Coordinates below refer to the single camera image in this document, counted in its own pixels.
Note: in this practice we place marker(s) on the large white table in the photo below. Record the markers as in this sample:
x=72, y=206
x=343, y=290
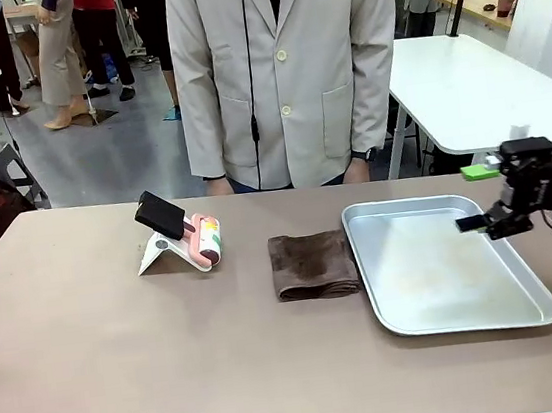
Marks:
x=468, y=87

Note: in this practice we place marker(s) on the person's left forearm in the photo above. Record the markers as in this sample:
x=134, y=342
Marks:
x=378, y=93

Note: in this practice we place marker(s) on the silver metal tray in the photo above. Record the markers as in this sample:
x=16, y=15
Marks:
x=442, y=287

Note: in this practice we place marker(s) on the wooden table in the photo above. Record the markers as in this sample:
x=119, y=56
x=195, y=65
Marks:
x=475, y=3

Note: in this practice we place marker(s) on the person in beige jacket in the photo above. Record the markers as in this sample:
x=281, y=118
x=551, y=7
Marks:
x=313, y=61

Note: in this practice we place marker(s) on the person in beige trousers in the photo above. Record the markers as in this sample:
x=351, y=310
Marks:
x=56, y=57

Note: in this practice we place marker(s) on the white pole floor stand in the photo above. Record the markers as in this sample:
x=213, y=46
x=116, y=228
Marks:
x=99, y=116

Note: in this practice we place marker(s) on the small dark object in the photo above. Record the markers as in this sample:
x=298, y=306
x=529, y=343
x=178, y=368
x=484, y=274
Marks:
x=489, y=6

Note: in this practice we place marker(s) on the pink lint roller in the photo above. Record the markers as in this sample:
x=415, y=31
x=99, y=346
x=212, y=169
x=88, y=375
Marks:
x=210, y=242

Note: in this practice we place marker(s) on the person's left hand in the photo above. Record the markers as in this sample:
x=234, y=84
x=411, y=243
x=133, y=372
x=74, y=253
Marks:
x=357, y=172

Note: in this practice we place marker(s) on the blue plastic bag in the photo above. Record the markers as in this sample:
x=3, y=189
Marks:
x=110, y=68

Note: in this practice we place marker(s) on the teal shoes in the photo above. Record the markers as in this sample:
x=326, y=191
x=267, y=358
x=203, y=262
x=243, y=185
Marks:
x=173, y=113

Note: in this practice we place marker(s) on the black wristwatch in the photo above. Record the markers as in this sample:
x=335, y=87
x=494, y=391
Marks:
x=365, y=154

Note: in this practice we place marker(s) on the white folded stand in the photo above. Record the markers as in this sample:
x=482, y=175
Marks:
x=162, y=261

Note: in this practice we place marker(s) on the brown towel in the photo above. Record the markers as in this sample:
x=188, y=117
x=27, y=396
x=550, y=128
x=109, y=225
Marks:
x=308, y=263

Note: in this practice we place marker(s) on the wooden top desk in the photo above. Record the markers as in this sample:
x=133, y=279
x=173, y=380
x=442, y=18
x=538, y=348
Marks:
x=20, y=9

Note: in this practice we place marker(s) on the person in black clothes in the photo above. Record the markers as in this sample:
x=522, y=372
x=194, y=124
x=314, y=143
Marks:
x=155, y=25

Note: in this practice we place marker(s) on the person in red top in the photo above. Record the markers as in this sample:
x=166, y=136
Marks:
x=102, y=41

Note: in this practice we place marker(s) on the cardboard box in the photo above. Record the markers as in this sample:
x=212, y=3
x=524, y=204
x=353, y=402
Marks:
x=29, y=48

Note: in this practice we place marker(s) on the person's right hand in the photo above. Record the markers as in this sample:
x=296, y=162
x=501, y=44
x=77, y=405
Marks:
x=218, y=187

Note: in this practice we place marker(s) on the person's right forearm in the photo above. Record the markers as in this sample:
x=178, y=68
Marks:
x=202, y=140

